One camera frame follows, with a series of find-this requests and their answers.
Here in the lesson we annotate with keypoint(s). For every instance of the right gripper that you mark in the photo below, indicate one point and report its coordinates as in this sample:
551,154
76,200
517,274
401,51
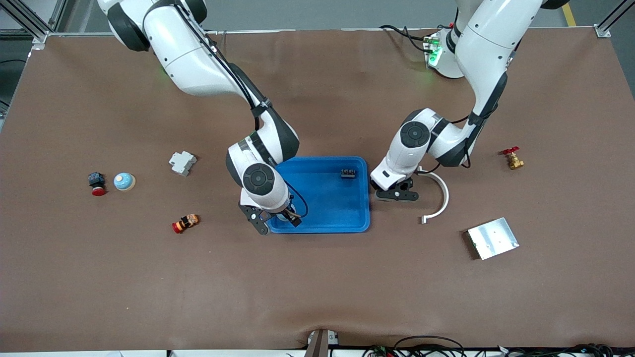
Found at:
291,218

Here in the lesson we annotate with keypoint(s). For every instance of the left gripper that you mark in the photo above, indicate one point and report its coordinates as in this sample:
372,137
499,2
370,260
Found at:
373,185

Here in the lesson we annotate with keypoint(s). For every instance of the small black connector block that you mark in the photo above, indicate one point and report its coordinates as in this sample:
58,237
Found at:
349,173

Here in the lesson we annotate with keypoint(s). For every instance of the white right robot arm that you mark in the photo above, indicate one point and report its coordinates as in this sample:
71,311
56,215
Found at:
188,59

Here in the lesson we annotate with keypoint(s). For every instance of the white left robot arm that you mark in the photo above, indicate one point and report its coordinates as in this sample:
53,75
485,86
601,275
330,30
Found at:
488,44

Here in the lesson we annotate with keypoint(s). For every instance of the blue plastic tray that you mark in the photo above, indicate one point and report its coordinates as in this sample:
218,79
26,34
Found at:
327,203

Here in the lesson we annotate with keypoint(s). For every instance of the red button orange body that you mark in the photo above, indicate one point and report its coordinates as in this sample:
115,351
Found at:
185,223

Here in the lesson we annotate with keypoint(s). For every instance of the white circuit breaker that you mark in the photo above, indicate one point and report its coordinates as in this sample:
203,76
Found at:
182,163

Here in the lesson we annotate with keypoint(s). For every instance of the silver metal plate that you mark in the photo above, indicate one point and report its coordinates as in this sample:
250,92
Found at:
493,239

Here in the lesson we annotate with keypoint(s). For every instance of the red button black blue body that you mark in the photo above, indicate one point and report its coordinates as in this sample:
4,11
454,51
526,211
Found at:
97,183

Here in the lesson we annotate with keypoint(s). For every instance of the white curved bracket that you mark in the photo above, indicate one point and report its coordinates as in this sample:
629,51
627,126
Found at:
446,196

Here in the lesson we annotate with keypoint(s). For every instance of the grey metal bracket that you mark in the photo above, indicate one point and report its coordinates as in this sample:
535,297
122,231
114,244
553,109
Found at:
320,344

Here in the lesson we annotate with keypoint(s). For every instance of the aluminium frame profile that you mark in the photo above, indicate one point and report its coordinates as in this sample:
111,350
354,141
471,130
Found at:
27,20
603,30

